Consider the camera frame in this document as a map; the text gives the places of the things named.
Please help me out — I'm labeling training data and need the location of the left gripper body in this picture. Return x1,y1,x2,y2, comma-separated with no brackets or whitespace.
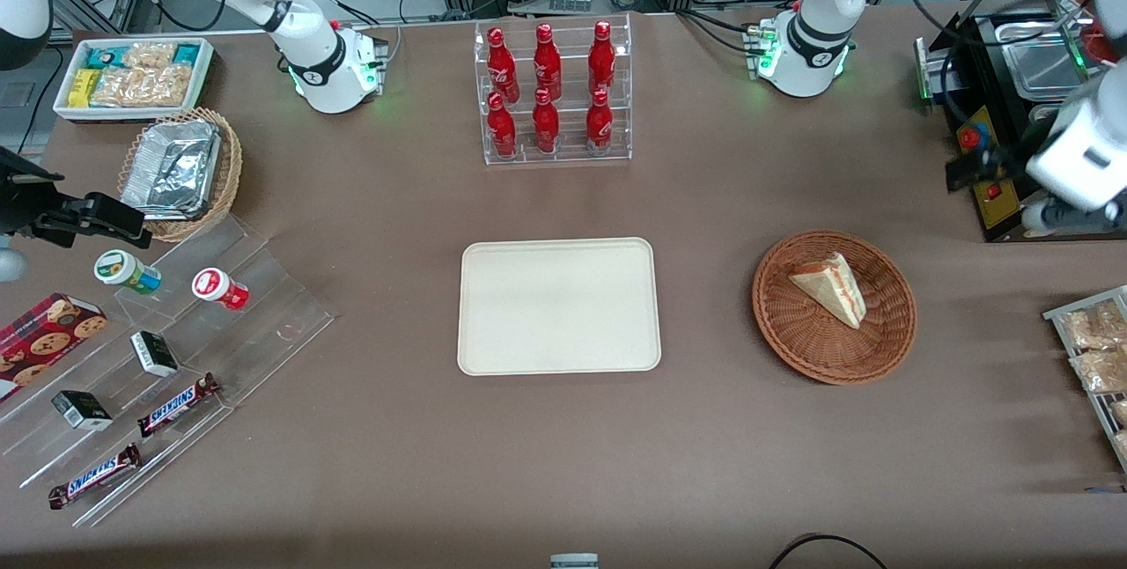
993,142,1044,187

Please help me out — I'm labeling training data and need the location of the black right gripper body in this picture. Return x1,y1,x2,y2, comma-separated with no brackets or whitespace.
0,183,89,244

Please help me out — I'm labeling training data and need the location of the triangular sandwich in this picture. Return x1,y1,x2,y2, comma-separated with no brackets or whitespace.
788,252,868,329

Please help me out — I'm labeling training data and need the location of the oval tan wicker basket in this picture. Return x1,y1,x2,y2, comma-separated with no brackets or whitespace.
117,107,244,243

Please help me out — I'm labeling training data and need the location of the tray of packaged snacks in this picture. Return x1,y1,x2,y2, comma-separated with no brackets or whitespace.
1042,285,1127,473

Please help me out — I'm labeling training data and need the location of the round brown wicker basket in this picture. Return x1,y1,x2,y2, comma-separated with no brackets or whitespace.
751,230,918,387

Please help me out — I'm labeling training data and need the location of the cream rectangular tray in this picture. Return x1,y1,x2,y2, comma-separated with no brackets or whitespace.
456,237,663,376

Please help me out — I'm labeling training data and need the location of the black glass food warmer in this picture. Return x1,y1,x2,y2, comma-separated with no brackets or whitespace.
916,0,1127,244

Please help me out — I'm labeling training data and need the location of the green-lid white cup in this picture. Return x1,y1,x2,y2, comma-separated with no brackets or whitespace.
94,249,163,296

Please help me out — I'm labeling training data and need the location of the aluminium foil container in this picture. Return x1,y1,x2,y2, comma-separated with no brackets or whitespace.
121,119,222,220

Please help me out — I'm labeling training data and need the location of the silver device with green light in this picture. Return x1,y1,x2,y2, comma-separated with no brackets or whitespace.
915,36,948,104

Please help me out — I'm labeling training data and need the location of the red-lid white cup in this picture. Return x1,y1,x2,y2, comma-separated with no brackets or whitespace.
192,268,250,312

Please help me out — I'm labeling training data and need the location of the red chocolate cookie box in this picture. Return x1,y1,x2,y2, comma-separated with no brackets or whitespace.
0,292,108,403

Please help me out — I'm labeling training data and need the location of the yellow snack packet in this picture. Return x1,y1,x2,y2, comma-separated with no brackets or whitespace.
69,69,102,108

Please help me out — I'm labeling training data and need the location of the clear rice cracker bag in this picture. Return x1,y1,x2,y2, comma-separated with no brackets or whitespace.
92,65,195,108
123,41,177,70

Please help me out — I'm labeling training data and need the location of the small black carton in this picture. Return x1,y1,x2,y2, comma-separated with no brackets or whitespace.
130,331,180,378
51,390,114,432

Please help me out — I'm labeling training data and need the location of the white snack bin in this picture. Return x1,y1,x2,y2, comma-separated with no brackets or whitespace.
53,37,215,122

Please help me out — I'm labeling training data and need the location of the clear acrylic stepped display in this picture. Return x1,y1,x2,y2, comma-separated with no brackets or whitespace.
0,215,336,528

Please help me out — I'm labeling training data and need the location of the Snickers chocolate bar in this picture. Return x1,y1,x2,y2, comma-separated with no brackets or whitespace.
48,443,143,510
136,373,221,439

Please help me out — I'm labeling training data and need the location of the red cola bottle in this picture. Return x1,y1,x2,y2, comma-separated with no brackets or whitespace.
534,23,563,101
586,88,615,156
486,26,520,105
532,88,561,154
588,20,616,96
487,92,518,160

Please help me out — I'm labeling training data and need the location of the clear acrylic bottle rack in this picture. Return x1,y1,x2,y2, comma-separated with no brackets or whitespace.
474,12,633,166

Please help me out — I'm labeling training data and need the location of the black looped cable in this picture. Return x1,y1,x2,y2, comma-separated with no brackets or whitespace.
769,533,890,569

